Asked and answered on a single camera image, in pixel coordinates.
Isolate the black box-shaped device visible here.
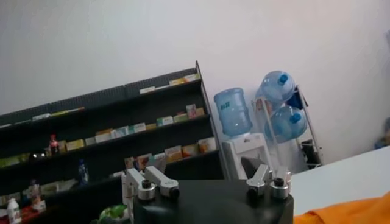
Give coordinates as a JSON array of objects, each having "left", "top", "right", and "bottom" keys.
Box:
[{"left": 300, "top": 139, "right": 321, "bottom": 167}]

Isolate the white bottle green label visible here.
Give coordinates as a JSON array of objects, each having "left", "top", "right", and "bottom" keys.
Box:
[{"left": 5, "top": 197, "right": 22, "bottom": 224}]

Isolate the white water dispenser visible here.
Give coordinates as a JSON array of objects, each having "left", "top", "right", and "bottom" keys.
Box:
[{"left": 221, "top": 133, "right": 274, "bottom": 180}]

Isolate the red orange medicine box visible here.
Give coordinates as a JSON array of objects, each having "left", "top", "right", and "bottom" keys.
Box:
[{"left": 135, "top": 153, "right": 152, "bottom": 171}]

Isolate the blue white medicine box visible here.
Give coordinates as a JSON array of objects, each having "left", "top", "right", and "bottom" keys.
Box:
[{"left": 111, "top": 126, "right": 129, "bottom": 139}]

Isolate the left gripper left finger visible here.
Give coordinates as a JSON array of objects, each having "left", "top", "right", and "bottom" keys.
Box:
[{"left": 121, "top": 157, "right": 180, "bottom": 224}]

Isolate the blue drink bottle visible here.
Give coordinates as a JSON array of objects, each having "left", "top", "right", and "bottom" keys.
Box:
[{"left": 77, "top": 159, "right": 90, "bottom": 185}]

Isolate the black shelving unit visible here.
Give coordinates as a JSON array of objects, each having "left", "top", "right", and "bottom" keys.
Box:
[{"left": 0, "top": 60, "right": 226, "bottom": 224}]

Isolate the clear bottle pink label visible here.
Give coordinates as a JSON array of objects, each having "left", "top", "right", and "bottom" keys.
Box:
[{"left": 29, "top": 179, "right": 47, "bottom": 213}]

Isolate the yellow orange medicine box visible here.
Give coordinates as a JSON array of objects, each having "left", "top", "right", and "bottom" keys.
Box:
[{"left": 164, "top": 145, "right": 183, "bottom": 162}]

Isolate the blue water jug with label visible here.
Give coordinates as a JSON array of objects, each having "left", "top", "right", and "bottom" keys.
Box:
[{"left": 213, "top": 87, "right": 254, "bottom": 138}]

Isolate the cola bottle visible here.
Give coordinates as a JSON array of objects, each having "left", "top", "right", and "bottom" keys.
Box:
[{"left": 48, "top": 133, "right": 61, "bottom": 155}]

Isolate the white metal jug rack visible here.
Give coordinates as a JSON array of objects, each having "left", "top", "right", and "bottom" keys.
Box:
[{"left": 251, "top": 84, "right": 324, "bottom": 174}]

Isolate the orange t-shirt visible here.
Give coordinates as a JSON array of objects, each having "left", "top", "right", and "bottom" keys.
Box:
[{"left": 294, "top": 191, "right": 390, "bottom": 224}]

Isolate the basket of green packets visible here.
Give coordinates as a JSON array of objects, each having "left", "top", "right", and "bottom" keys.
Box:
[{"left": 97, "top": 203, "right": 130, "bottom": 224}]

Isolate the white pink medicine box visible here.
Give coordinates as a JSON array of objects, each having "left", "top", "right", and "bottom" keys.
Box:
[{"left": 124, "top": 156, "right": 137, "bottom": 170}]

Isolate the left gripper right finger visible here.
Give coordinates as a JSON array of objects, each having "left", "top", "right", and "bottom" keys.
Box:
[{"left": 240, "top": 156, "right": 292, "bottom": 200}]

